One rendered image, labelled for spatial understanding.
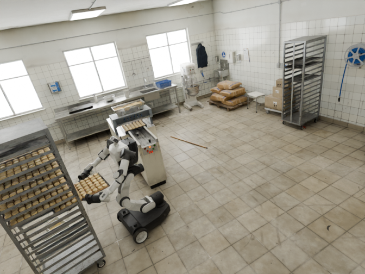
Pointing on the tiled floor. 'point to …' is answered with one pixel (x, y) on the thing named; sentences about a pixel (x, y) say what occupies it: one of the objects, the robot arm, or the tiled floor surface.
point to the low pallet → (227, 105)
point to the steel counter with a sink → (152, 94)
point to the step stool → (256, 98)
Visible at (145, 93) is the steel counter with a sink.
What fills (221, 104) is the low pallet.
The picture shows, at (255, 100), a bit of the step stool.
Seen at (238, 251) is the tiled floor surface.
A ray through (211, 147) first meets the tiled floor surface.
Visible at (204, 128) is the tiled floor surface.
